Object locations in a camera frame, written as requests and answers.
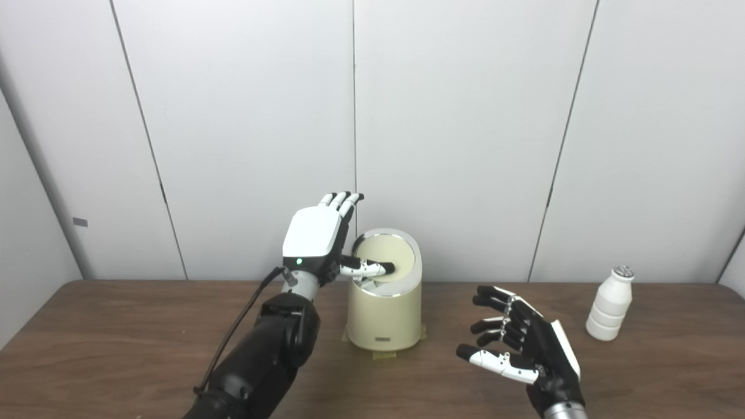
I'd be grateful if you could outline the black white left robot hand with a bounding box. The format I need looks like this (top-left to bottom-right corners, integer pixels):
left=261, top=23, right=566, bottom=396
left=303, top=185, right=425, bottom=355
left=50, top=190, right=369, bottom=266
left=282, top=191, right=395, bottom=287

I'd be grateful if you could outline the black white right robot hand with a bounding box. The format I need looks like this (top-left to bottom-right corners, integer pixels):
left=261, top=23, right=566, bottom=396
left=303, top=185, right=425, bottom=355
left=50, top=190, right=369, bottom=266
left=456, top=285, right=586, bottom=411

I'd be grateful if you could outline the small white plastic bottle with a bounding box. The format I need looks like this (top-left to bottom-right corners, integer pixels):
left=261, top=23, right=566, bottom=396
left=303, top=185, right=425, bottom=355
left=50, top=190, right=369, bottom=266
left=586, top=265, right=635, bottom=342

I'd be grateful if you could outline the round cream bin lid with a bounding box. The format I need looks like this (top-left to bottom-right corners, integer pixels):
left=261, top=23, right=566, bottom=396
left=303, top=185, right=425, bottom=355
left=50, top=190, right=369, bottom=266
left=355, top=234, right=416, bottom=284

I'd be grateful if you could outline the cream-colored bin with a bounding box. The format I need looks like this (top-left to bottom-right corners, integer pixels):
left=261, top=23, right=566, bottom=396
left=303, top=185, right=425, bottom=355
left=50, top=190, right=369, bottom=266
left=346, top=228, right=423, bottom=351

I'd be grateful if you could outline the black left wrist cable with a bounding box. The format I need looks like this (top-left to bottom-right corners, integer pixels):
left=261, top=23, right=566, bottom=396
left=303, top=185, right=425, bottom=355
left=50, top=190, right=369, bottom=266
left=194, top=267, right=299, bottom=397

